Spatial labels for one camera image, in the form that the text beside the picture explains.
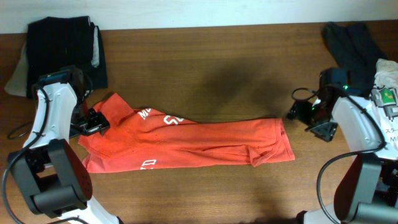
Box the white printed t-shirt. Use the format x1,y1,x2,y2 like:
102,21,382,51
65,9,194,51
366,58,397,160

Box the dark grey garment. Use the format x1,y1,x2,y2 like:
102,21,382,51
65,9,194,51
321,22,387,97

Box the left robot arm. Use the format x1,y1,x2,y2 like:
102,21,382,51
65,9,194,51
2,83,121,223

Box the orange red t-shirt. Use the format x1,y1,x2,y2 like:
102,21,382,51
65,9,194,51
78,93,295,173

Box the folded black garment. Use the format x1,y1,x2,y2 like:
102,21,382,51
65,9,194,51
25,16,109,100

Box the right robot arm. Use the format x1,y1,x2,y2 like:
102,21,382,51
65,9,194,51
288,93,397,223

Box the folded grey garment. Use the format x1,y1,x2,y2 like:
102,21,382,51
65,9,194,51
4,17,101,97

